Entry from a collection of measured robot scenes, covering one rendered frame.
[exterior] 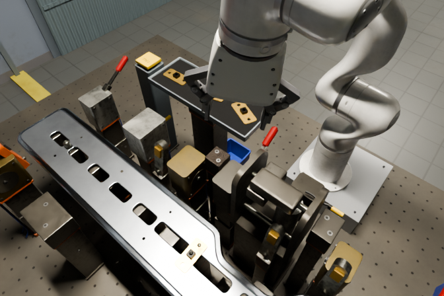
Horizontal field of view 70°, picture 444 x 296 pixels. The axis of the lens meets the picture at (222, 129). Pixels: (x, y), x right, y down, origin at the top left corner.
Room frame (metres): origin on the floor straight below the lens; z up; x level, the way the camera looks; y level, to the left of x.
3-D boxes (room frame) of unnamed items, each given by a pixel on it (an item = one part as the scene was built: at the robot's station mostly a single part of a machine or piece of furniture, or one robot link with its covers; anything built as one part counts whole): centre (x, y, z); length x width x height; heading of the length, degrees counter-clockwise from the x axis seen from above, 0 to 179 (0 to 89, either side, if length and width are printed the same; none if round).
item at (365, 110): (0.63, -0.40, 1.10); 0.19 x 0.12 x 0.24; 45
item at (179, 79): (0.75, 0.14, 1.17); 0.08 x 0.04 x 0.01; 52
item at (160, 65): (0.85, 0.24, 0.92); 0.08 x 0.08 x 0.44; 50
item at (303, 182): (0.43, -0.23, 0.89); 0.09 x 0.08 x 0.38; 140
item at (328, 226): (0.30, -0.23, 0.91); 0.07 x 0.05 x 0.42; 140
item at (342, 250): (0.25, -0.28, 0.88); 0.11 x 0.07 x 0.37; 140
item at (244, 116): (0.60, -0.06, 1.17); 0.08 x 0.04 x 0.01; 26
